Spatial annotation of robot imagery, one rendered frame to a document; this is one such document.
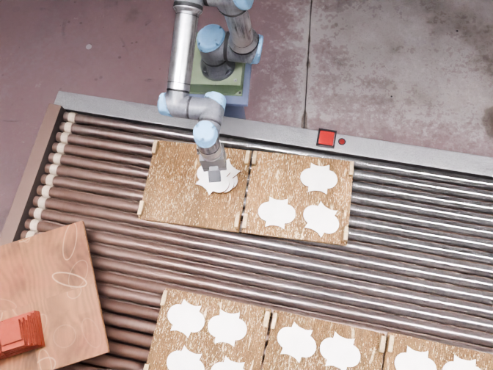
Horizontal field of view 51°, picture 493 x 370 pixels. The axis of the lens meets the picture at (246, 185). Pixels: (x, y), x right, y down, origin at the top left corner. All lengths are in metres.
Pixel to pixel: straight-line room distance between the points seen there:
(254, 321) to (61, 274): 0.73
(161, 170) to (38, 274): 0.61
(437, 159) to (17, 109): 2.63
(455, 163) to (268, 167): 0.75
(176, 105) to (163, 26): 2.03
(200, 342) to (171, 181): 0.65
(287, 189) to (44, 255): 0.96
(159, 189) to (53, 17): 2.15
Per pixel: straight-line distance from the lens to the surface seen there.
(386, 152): 2.18
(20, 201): 2.29
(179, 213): 2.07
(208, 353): 1.96
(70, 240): 2.05
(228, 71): 2.26
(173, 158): 2.15
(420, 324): 2.03
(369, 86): 3.38
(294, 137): 2.16
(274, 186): 2.06
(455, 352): 2.04
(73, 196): 2.24
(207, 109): 1.67
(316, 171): 2.07
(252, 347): 1.95
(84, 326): 1.97
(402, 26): 3.67
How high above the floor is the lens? 2.88
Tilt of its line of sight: 70 degrees down
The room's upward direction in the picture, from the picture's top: 11 degrees counter-clockwise
